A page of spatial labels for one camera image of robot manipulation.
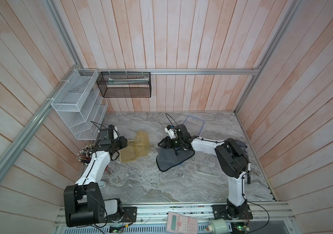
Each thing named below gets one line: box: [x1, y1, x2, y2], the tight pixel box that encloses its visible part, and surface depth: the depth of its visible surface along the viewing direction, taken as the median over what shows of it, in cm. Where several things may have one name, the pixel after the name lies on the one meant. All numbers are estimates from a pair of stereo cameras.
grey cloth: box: [234, 139, 248, 153], surface depth 95 cm
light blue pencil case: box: [98, 180, 106, 189], surface depth 83 cm
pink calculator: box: [166, 211, 199, 234], surface depth 71 cm
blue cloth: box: [156, 148, 196, 172], surface depth 94 cm
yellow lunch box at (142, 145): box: [134, 130, 151, 157], surface depth 100 cm
